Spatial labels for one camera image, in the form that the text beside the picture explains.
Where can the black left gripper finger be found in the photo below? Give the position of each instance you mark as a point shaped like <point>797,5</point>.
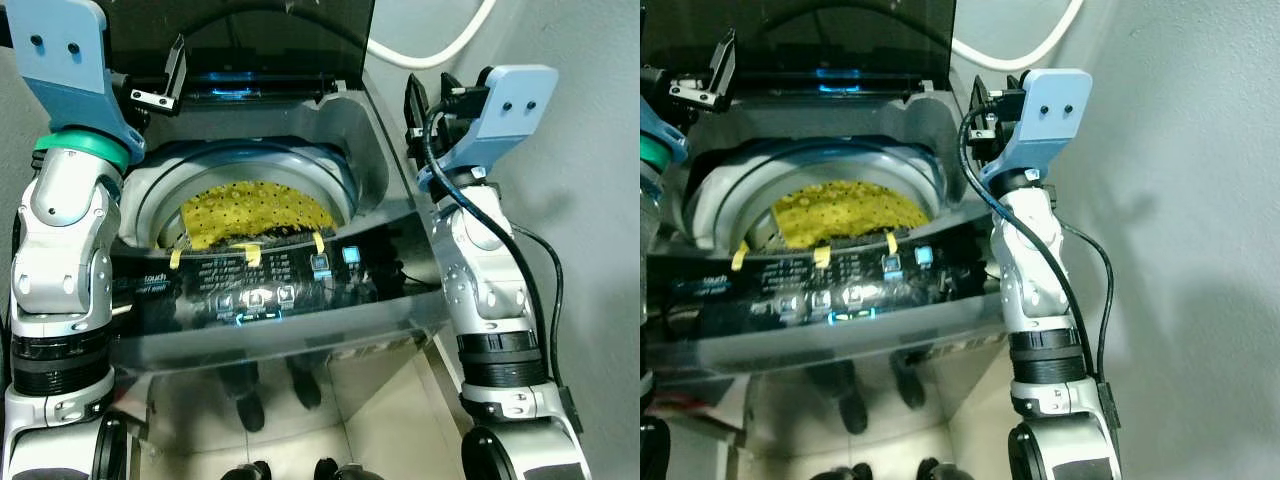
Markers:
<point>177,65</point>
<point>723,65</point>

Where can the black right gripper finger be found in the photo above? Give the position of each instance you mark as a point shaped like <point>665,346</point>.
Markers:
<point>415,102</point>
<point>979,105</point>
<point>1016,82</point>
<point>450,81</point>

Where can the grey top-load washing machine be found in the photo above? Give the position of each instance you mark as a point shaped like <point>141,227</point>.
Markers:
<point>380,170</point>
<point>940,170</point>

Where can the dark tinted washer lid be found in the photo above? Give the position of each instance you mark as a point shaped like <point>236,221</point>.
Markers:
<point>270,45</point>
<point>840,40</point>

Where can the yellow tape strip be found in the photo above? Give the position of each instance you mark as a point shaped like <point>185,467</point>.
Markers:
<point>175,259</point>
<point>319,243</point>
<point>250,254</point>
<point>891,244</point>
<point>740,259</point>
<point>822,257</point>

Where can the yellow dotted cloth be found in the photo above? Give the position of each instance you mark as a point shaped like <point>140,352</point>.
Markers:
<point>845,215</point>
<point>260,212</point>

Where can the black washer control panel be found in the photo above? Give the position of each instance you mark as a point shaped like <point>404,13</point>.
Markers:
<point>880,290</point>
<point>300,290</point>

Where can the black right robot foot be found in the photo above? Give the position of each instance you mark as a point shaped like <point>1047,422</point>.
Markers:
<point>304,385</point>
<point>913,385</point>

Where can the black robot foot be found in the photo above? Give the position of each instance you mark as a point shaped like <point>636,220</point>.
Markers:
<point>913,385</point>
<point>845,400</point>
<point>304,385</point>

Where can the black left robot foot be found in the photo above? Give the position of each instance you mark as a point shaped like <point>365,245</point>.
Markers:
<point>845,400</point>

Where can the black right robot leg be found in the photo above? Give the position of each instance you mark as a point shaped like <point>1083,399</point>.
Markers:
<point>940,471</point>
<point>342,471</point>

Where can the black robot leg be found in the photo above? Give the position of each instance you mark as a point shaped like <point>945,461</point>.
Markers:
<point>246,472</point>
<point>342,471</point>
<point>842,472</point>
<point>940,471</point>

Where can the black left robot leg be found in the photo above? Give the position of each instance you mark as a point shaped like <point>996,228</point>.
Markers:
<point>246,472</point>
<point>842,472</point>

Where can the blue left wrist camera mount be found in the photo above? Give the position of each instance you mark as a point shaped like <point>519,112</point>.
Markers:
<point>70,60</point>
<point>655,122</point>

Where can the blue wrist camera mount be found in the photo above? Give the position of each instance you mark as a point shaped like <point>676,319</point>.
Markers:
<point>1052,110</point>
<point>510,110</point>
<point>70,60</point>
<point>655,122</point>

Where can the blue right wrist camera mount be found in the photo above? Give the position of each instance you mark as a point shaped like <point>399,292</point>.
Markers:
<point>510,110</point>
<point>1052,110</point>

